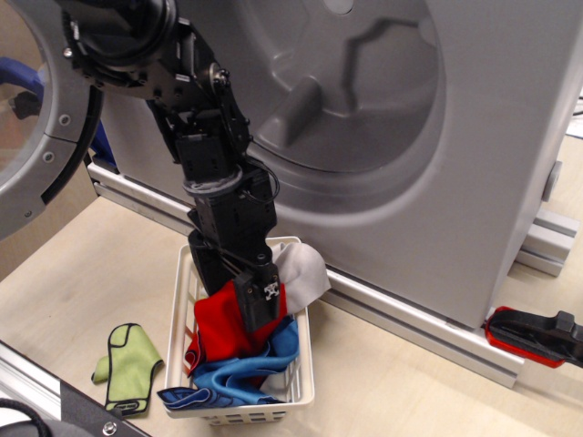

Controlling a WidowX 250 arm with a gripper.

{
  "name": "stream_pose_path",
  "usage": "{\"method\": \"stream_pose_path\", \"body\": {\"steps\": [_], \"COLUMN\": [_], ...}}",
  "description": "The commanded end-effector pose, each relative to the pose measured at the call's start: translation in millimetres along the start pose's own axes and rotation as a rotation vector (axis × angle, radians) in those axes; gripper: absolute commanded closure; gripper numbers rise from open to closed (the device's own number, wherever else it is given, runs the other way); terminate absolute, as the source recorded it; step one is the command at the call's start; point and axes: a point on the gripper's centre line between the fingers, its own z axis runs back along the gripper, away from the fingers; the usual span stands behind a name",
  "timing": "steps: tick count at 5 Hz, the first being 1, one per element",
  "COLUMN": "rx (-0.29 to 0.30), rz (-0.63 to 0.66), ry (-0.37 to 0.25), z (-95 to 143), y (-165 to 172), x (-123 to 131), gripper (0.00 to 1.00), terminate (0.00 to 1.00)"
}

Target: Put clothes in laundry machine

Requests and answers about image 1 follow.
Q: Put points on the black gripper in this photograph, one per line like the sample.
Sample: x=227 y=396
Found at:
x=232 y=217

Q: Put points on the red cloth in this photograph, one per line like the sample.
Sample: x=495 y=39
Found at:
x=221 y=333

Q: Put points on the grey white cloth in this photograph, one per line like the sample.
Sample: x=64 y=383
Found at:
x=303 y=274

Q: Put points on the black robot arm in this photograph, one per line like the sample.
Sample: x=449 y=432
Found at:
x=146 y=50

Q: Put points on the white plastic laundry basket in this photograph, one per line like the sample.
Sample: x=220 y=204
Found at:
x=294 y=388

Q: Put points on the grey toy washing machine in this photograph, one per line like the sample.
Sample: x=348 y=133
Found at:
x=413 y=140

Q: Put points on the round washing machine door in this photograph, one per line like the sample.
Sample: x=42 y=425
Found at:
x=42 y=144

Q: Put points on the green cloth with black trim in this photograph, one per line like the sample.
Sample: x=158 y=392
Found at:
x=128 y=369

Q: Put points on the blue cloth with dark trim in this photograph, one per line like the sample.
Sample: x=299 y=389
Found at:
x=183 y=398

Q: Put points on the blue object behind door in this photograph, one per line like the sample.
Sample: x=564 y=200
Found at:
x=13 y=72

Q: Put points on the red and black clamp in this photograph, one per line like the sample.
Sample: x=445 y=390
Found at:
x=550 y=341

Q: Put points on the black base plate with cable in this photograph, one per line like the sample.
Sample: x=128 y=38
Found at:
x=34 y=411

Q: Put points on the aluminium frame rail front left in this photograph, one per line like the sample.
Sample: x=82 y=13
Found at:
x=25 y=381

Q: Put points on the aluminium rail under machine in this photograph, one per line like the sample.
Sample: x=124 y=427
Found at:
x=549 y=241

